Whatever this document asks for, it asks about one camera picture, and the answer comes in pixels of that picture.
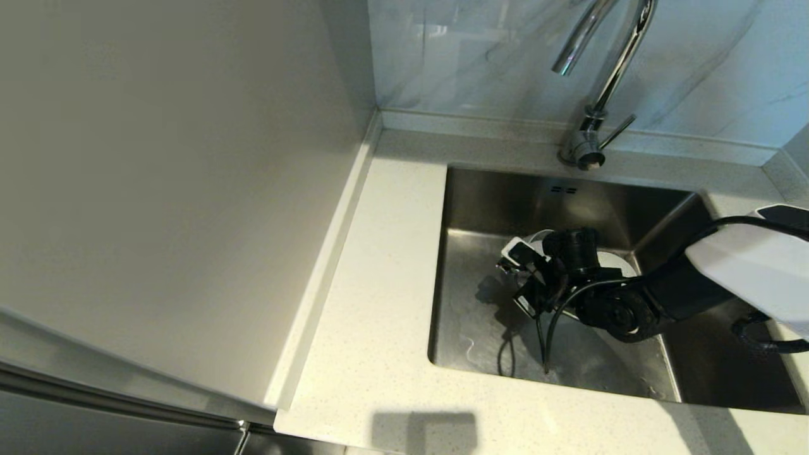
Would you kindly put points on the stainless steel sink basin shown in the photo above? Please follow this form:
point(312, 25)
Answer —
point(480, 328)

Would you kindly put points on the chrome gooseneck faucet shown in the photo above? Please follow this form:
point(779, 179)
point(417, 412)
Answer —
point(581, 148)

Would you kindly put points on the grey-blue plastic bowl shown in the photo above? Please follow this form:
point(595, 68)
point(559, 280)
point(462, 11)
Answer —
point(518, 251)

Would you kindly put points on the tall grey cabinet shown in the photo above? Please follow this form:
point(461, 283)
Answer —
point(158, 158)

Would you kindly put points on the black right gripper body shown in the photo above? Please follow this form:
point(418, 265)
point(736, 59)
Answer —
point(572, 253)

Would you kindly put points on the white plastic bowl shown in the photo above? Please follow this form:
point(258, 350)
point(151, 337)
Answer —
point(616, 262)

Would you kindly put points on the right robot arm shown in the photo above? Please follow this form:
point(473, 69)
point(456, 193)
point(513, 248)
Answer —
point(746, 265)

